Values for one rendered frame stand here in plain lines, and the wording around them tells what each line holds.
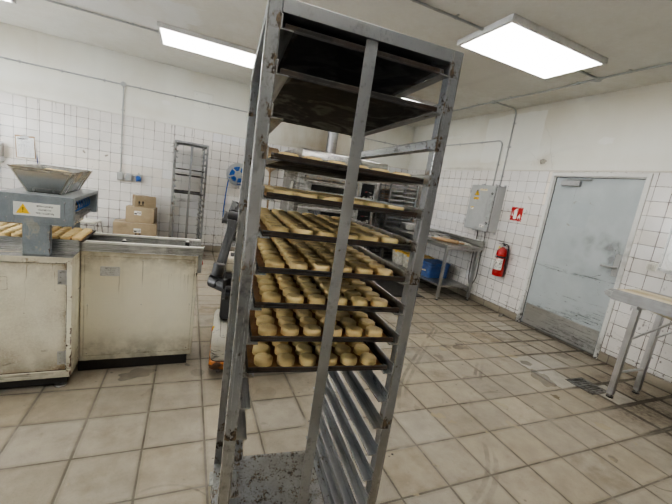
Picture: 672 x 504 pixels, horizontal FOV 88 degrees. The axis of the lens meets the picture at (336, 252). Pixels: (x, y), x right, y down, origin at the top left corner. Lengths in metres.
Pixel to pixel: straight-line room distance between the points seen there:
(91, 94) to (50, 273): 4.63
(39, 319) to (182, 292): 0.78
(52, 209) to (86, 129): 4.43
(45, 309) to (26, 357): 0.31
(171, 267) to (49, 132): 4.59
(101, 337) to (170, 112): 4.58
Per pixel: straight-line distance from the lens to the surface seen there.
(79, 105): 6.88
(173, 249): 2.65
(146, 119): 6.72
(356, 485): 1.38
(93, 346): 2.89
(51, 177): 2.56
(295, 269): 0.87
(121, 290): 2.73
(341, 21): 0.92
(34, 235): 2.52
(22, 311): 2.67
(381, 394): 1.14
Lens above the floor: 1.44
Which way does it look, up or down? 10 degrees down
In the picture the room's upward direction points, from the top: 9 degrees clockwise
